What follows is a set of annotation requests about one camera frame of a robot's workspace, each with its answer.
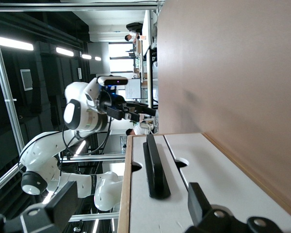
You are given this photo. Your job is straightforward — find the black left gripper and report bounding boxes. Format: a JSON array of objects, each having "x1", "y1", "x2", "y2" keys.
[{"x1": 98, "y1": 91, "x2": 158, "y2": 122}]

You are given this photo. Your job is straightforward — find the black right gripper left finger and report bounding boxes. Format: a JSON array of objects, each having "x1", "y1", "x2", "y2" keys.
[{"x1": 0, "y1": 181, "x2": 78, "y2": 233}]

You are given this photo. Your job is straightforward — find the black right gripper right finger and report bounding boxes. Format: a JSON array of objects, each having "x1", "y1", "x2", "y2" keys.
[{"x1": 184, "y1": 182, "x2": 289, "y2": 233}]

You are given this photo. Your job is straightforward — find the black metal drawer handle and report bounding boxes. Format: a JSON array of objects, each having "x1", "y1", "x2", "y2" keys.
[{"x1": 143, "y1": 133, "x2": 172, "y2": 200}]

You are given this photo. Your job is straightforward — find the white drawer with black handle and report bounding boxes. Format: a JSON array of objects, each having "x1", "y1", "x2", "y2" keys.
[{"x1": 130, "y1": 134, "x2": 192, "y2": 233}]

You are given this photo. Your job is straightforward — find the wooden drawer cabinet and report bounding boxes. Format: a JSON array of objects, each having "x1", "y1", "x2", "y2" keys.
[{"x1": 117, "y1": 132, "x2": 291, "y2": 233}]

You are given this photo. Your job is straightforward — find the seated person white shirt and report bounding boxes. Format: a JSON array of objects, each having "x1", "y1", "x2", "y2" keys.
[
  {"x1": 125, "y1": 122, "x2": 151, "y2": 136},
  {"x1": 124, "y1": 31, "x2": 139, "y2": 42}
]

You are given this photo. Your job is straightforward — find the whiteboard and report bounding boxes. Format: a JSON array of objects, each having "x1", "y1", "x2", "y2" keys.
[{"x1": 125, "y1": 79, "x2": 142, "y2": 100}]

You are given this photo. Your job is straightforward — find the white office table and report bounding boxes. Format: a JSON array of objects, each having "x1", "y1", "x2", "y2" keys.
[{"x1": 142, "y1": 9, "x2": 158, "y2": 56}]

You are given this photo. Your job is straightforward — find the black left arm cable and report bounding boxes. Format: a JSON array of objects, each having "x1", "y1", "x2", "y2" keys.
[{"x1": 59, "y1": 116, "x2": 112, "y2": 156}]

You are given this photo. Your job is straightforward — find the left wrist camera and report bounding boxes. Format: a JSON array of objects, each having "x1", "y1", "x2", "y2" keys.
[{"x1": 97, "y1": 75, "x2": 129, "y2": 86}]

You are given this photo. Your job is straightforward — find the aluminium cell frame beam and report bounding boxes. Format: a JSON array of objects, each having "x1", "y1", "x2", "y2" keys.
[
  {"x1": 63, "y1": 155, "x2": 127, "y2": 164},
  {"x1": 67, "y1": 213, "x2": 119, "y2": 222},
  {"x1": 0, "y1": 162, "x2": 25, "y2": 195},
  {"x1": 0, "y1": 6, "x2": 161, "y2": 12}
]

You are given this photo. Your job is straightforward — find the grey wall panel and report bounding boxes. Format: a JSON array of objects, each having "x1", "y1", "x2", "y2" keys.
[{"x1": 19, "y1": 69, "x2": 33, "y2": 92}]

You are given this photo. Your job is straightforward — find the aluminium cell frame post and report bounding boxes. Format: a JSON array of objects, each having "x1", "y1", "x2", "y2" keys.
[{"x1": 0, "y1": 12, "x2": 25, "y2": 149}]

